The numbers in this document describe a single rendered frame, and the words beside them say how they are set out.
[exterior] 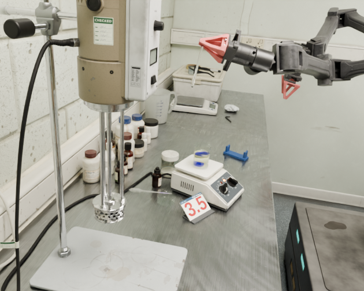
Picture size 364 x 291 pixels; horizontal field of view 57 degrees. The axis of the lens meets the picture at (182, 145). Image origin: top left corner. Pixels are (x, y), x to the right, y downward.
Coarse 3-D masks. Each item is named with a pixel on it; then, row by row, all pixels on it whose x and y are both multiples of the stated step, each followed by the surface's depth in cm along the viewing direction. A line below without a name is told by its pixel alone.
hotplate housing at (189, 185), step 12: (180, 180) 104; (192, 180) 102; (204, 180) 101; (180, 192) 106; (192, 192) 103; (204, 192) 101; (216, 192) 99; (240, 192) 105; (216, 204) 99; (228, 204) 98
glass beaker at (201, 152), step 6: (198, 144) 105; (204, 144) 105; (210, 144) 104; (198, 150) 101; (204, 150) 101; (198, 156) 102; (204, 156) 102; (198, 162) 103; (204, 162) 103; (198, 168) 104; (204, 168) 104
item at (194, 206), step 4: (200, 196) 100; (192, 200) 97; (196, 200) 98; (200, 200) 99; (204, 200) 100; (184, 204) 95; (188, 204) 96; (192, 204) 96; (196, 204) 97; (200, 204) 98; (204, 204) 99; (184, 208) 94; (188, 208) 95; (192, 208) 96; (196, 208) 96; (200, 208) 97; (204, 208) 98; (188, 212) 94; (192, 212) 95; (196, 212) 96; (188, 216) 94; (192, 216) 94
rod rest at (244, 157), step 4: (228, 148) 137; (224, 152) 137; (228, 152) 136; (232, 152) 137; (236, 152) 137; (244, 152) 132; (232, 156) 135; (236, 156) 134; (240, 156) 134; (244, 156) 132; (244, 160) 132
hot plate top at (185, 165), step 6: (192, 156) 112; (180, 162) 107; (186, 162) 107; (192, 162) 108; (210, 162) 109; (216, 162) 109; (180, 168) 103; (186, 168) 104; (192, 168) 104; (210, 168) 105; (216, 168) 105; (192, 174) 102; (198, 174) 101; (204, 174) 101; (210, 174) 101
